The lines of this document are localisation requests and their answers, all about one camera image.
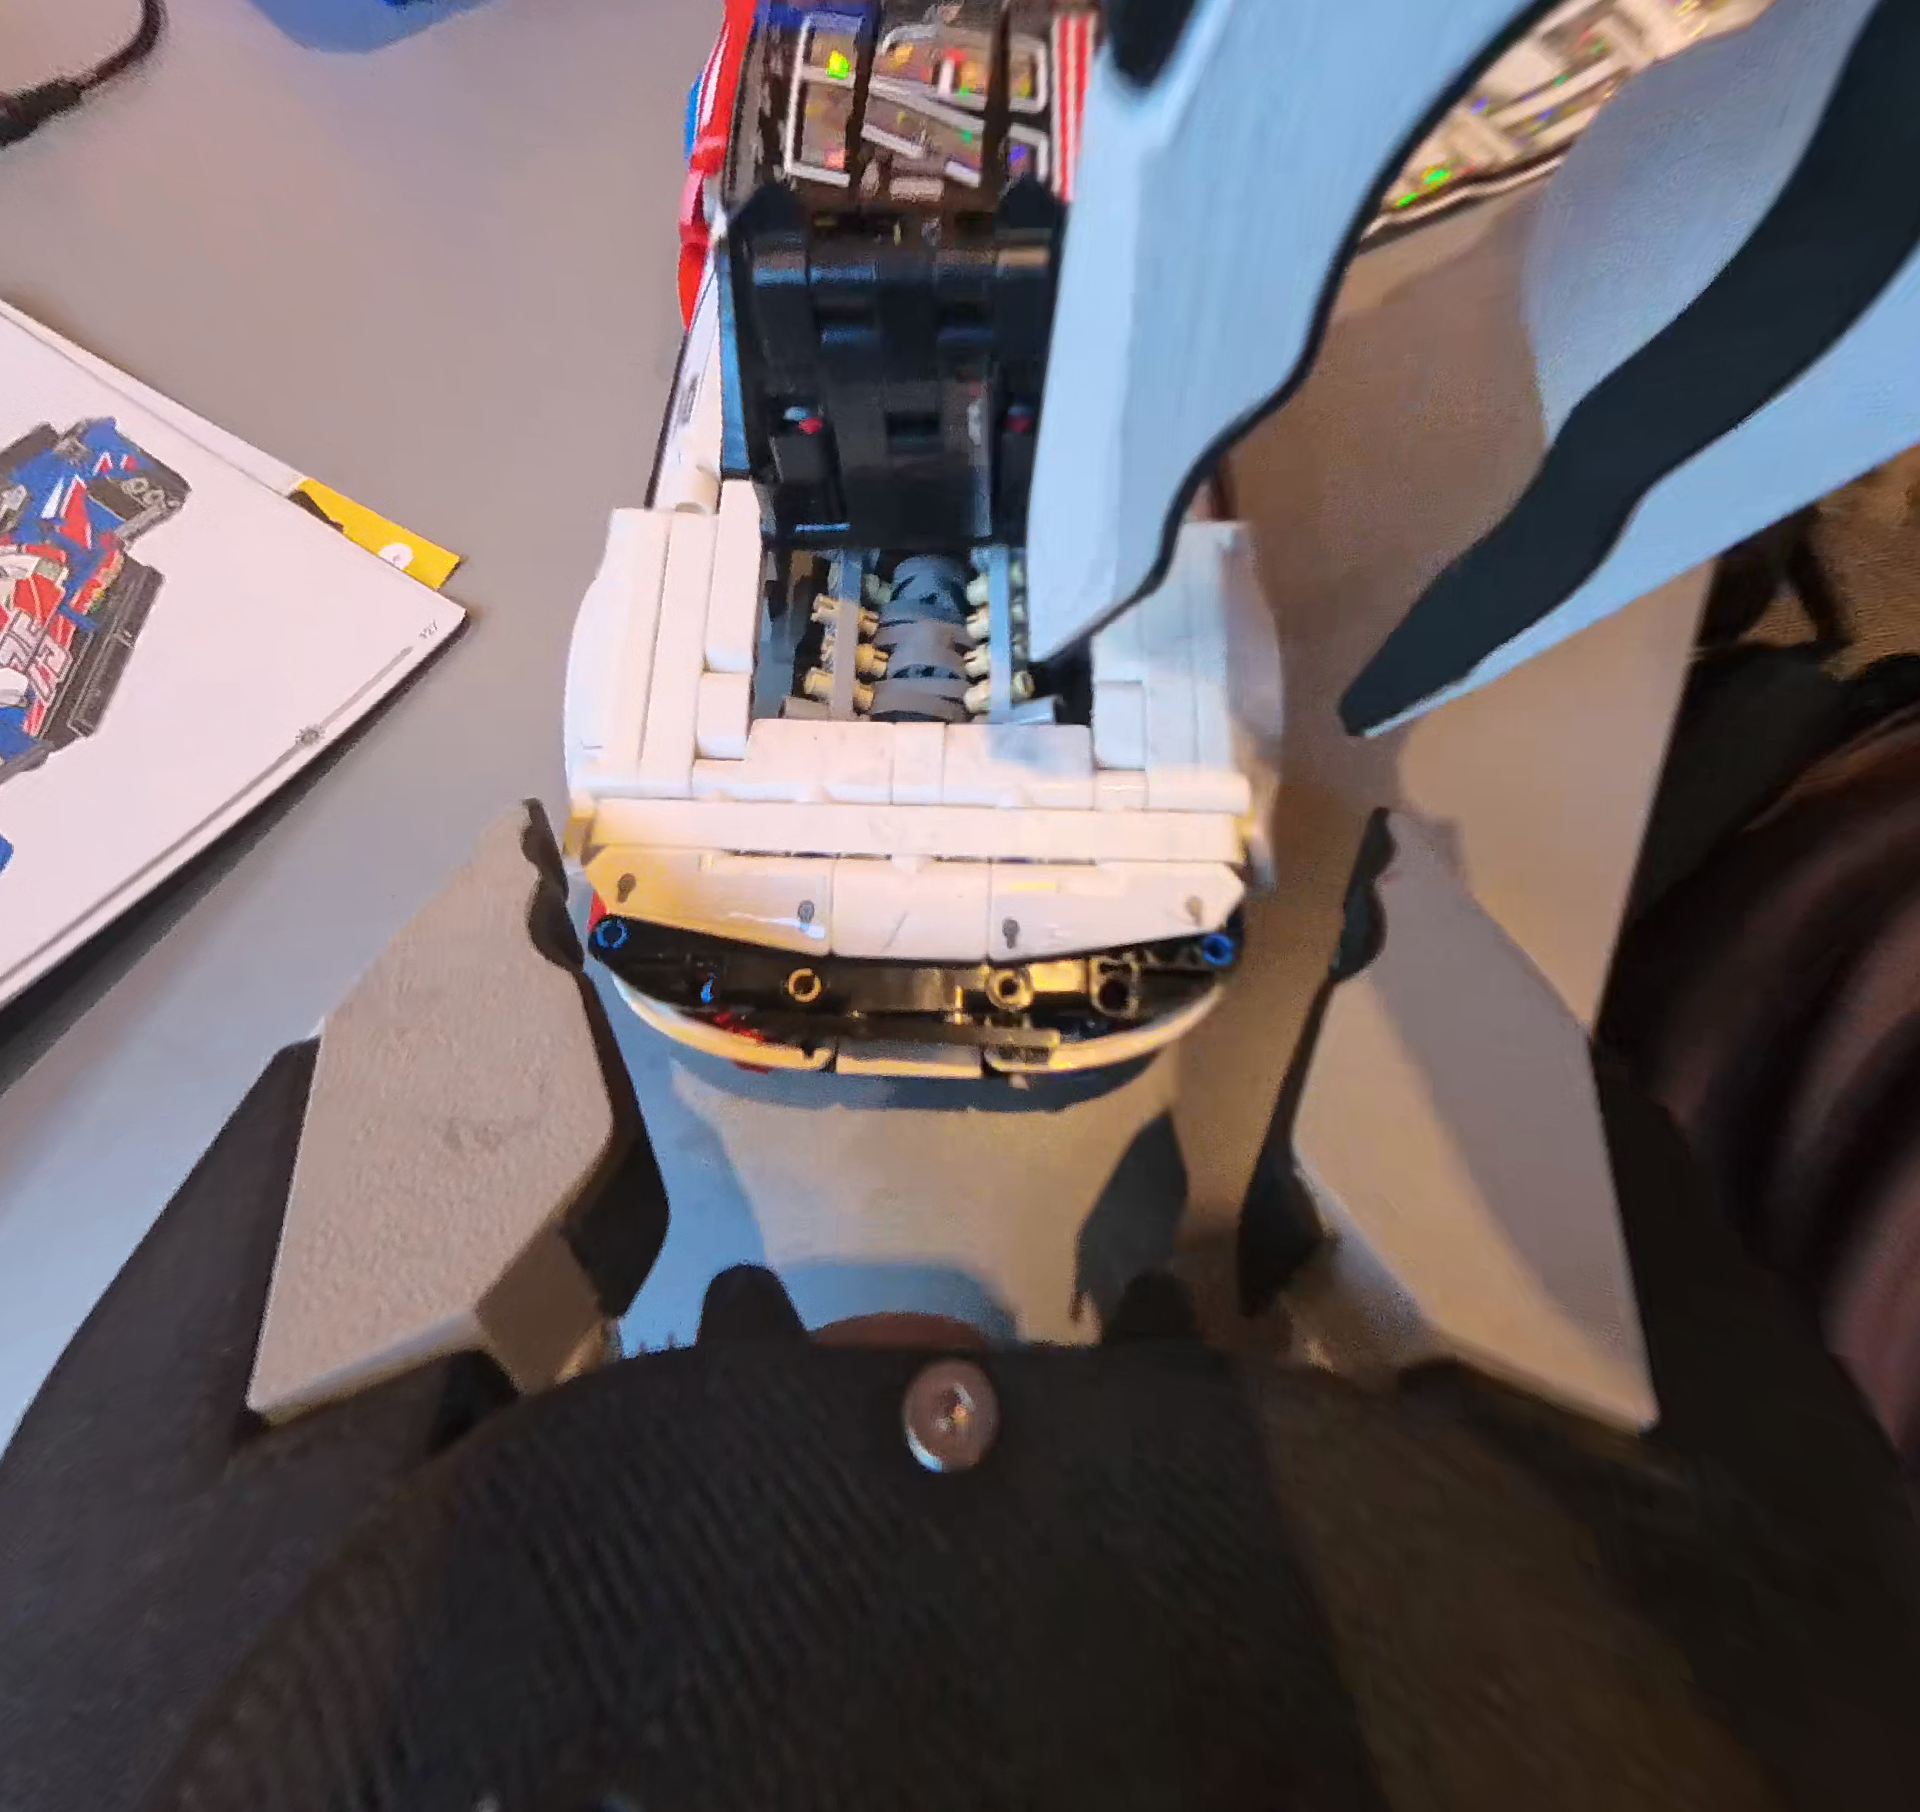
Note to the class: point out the holographic sticker sheet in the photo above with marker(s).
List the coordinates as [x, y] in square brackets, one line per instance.
[1576, 72]

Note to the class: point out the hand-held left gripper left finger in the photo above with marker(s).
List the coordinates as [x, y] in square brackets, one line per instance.
[434, 1182]

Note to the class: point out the white brick model car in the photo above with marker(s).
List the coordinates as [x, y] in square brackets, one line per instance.
[901, 793]

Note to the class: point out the open instruction booklet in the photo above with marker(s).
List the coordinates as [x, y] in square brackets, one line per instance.
[227, 674]

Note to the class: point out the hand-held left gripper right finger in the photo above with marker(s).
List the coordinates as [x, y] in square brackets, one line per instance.
[1470, 1182]

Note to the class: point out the grey desk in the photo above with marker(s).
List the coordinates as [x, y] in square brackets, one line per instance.
[376, 222]

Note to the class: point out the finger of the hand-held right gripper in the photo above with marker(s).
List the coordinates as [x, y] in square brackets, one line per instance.
[1201, 269]
[1725, 161]

